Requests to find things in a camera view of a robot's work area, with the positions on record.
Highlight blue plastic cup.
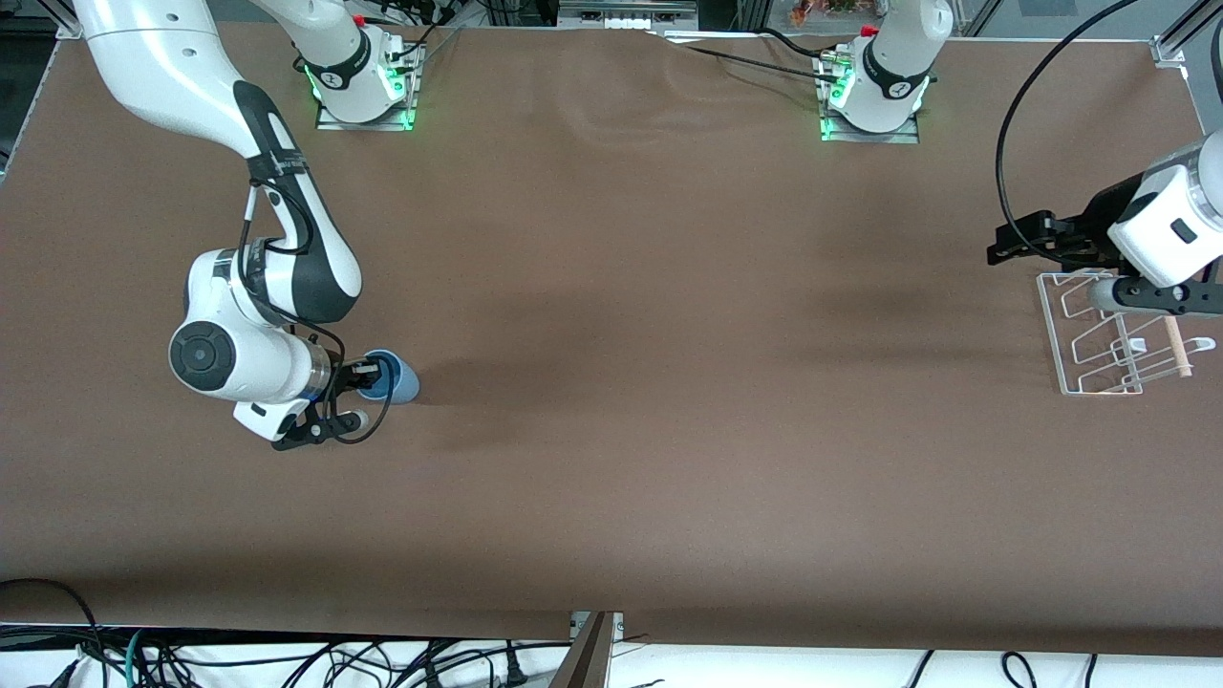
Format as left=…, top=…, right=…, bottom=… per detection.
left=368, top=349, right=421, bottom=405

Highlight wooden rack rod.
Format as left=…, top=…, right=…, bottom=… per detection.
left=1163, top=315, right=1195, bottom=380

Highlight colourful packaged items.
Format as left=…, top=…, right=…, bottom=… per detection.
left=791, top=0, right=885, bottom=26

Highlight grey power strip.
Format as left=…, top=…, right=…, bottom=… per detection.
left=559, top=0, right=698, bottom=30

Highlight white wire cup rack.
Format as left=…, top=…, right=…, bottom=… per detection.
left=1037, top=269, right=1219, bottom=398

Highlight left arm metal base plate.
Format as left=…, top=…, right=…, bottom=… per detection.
left=817, top=53, right=923, bottom=146

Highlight aluminium frame profile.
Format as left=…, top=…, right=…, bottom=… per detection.
left=1151, top=0, right=1223, bottom=68

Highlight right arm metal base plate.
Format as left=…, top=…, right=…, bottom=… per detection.
left=315, top=43, right=419, bottom=133

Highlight short black table cable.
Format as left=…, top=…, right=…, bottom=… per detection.
left=755, top=27, right=844, bottom=62

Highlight long black table cable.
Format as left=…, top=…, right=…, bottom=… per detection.
left=659, top=36, right=842, bottom=85

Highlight dark metal post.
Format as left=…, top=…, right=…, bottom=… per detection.
left=549, top=612, right=617, bottom=688

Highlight thick black looped cable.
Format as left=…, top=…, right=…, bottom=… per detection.
left=0, top=577, right=106, bottom=688

